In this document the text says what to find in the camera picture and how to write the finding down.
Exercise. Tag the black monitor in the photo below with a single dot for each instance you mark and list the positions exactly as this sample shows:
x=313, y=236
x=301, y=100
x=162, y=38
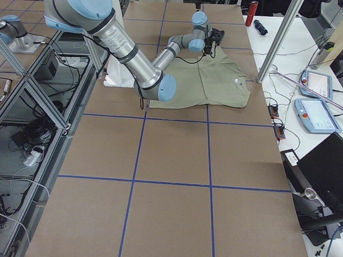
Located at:
x=322, y=167

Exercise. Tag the aluminium frame post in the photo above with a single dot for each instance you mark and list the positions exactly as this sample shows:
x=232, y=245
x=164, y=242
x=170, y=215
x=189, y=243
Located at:
x=287, y=21

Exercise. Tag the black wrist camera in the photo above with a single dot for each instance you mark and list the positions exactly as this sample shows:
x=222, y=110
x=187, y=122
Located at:
x=217, y=36

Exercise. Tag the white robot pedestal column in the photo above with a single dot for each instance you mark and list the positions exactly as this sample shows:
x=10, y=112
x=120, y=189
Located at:
x=118, y=75

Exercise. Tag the dark blue folded cloth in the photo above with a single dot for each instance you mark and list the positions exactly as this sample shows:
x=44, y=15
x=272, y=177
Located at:
x=260, y=28

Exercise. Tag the lower teach pendant tablet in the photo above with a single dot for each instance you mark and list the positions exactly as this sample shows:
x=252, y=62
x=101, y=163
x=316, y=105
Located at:
x=316, y=117

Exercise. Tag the upper teach pendant tablet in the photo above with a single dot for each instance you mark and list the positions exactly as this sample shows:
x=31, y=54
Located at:
x=317, y=82

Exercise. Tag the orange black connector board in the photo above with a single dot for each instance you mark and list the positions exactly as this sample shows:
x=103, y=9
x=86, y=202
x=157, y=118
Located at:
x=277, y=123

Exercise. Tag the red cylindrical bottle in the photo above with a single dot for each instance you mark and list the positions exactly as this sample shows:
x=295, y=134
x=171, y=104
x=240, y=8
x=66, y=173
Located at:
x=251, y=13

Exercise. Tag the white power strip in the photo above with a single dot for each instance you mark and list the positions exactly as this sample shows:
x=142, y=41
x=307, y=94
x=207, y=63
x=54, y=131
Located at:
x=32, y=159

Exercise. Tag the black box with label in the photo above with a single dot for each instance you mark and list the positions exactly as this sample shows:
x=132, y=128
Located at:
x=293, y=172

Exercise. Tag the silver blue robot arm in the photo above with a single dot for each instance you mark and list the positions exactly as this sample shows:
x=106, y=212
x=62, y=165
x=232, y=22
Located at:
x=98, y=18

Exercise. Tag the spare grey robot arm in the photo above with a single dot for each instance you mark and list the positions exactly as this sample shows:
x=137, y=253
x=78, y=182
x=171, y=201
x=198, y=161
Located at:
x=15, y=35

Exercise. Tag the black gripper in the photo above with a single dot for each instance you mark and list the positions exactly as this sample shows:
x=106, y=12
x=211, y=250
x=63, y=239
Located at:
x=208, y=42

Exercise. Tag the teach pendant tablet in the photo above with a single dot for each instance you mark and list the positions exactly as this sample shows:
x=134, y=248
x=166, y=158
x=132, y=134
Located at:
x=316, y=117
x=317, y=82

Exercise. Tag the brown paper table cover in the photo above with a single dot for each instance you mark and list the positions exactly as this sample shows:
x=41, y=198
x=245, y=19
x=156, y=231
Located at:
x=201, y=181

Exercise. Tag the olive green long-sleeve shirt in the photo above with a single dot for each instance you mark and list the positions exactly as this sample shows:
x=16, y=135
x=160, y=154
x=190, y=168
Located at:
x=217, y=81

